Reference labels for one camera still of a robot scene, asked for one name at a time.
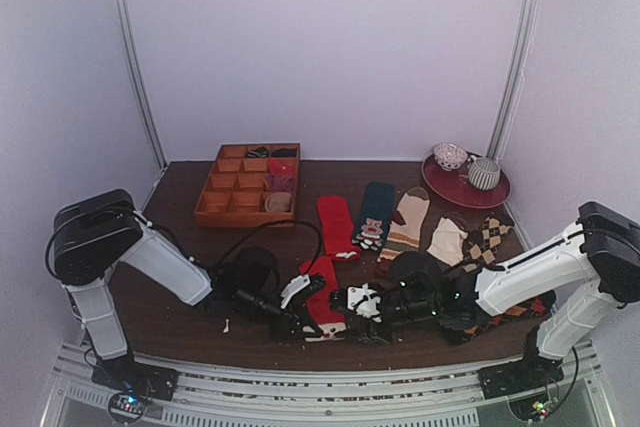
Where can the wooden compartment tray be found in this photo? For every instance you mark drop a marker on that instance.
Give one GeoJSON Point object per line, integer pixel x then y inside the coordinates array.
{"type": "Point", "coordinates": [233, 195]}

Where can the red round plate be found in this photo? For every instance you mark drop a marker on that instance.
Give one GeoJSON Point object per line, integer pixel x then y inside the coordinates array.
{"type": "Point", "coordinates": [454, 187]}

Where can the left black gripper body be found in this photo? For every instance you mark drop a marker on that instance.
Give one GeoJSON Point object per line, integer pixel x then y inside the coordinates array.
{"type": "Point", "coordinates": [289, 319]}

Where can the beige striped sock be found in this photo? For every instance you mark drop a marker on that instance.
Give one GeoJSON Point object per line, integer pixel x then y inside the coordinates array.
{"type": "Point", "coordinates": [406, 224]}

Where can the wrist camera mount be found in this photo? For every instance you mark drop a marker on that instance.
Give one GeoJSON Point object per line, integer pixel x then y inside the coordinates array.
{"type": "Point", "coordinates": [293, 288]}
{"type": "Point", "coordinates": [364, 301]}

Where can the black striped rolled sock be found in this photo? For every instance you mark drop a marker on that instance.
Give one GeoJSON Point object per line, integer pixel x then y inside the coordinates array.
{"type": "Point", "coordinates": [258, 152]}

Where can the red rolled sock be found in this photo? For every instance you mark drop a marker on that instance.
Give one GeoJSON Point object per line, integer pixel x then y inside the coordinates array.
{"type": "Point", "coordinates": [282, 166]}

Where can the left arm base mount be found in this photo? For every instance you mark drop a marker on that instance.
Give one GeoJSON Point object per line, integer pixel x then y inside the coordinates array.
{"type": "Point", "coordinates": [136, 393]}

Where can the right aluminium frame post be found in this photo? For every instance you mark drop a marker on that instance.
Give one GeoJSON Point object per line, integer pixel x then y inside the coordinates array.
{"type": "Point", "coordinates": [515, 78]}

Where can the white patterned bowl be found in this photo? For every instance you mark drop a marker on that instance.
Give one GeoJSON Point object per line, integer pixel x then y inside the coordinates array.
{"type": "Point", "coordinates": [449, 156]}

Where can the beige argyle sock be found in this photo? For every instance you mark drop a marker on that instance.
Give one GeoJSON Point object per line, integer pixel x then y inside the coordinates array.
{"type": "Point", "coordinates": [481, 245]}

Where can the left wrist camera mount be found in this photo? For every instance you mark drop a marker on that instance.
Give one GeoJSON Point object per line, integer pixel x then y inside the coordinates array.
{"type": "Point", "coordinates": [293, 288]}

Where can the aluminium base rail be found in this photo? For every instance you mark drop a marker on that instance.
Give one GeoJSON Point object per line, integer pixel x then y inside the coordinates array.
{"type": "Point", "coordinates": [213, 395]}

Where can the teal reindeer sock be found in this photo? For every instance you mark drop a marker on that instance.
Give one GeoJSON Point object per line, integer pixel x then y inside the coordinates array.
{"type": "Point", "coordinates": [372, 226]}

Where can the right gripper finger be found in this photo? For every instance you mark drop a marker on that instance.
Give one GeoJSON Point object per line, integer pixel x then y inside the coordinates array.
{"type": "Point", "coordinates": [376, 335]}
{"type": "Point", "coordinates": [359, 332]}

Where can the striped grey cup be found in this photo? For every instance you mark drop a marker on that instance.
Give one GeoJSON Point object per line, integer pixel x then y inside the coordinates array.
{"type": "Point", "coordinates": [484, 173]}

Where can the aluminium frame post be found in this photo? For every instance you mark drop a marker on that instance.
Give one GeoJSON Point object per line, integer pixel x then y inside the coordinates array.
{"type": "Point", "coordinates": [515, 78]}
{"type": "Point", "coordinates": [138, 85]}

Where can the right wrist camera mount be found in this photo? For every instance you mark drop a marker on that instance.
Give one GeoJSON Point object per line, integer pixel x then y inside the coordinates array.
{"type": "Point", "coordinates": [364, 301]}

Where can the left aluminium frame post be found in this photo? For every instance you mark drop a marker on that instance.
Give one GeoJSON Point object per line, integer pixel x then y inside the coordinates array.
{"type": "Point", "coordinates": [138, 85]}

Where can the beige brown sock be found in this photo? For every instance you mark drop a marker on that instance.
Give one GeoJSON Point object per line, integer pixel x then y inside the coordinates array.
{"type": "Point", "coordinates": [448, 239]}

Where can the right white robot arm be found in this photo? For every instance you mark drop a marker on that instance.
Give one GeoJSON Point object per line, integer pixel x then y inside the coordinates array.
{"type": "Point", "coordinates": [599, 252]}

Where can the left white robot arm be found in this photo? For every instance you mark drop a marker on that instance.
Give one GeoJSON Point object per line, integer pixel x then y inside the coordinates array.
{"type": "Point", "coordinates": [92, 237]}

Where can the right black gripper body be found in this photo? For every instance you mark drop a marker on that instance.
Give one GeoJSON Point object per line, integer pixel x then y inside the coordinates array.
{"type": "Point", "coordinates": [370, 320]}

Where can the black orange argyle sock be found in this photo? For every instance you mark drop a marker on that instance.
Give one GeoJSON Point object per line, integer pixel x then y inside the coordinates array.
{"type": "Point", "coordinates": [536, 307]}

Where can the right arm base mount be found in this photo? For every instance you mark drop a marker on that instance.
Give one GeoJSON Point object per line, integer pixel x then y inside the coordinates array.
{"type": "Point", "coordinates": [528, 373]}

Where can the red sock with beige toe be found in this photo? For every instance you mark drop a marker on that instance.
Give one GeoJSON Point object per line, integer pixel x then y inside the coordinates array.
{"type": "Point", "coordinates": [330, 322]}

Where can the beige rolled sock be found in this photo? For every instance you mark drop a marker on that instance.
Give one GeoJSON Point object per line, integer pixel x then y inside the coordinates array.
{"type": "Point", "coordinates": [278, 202]}

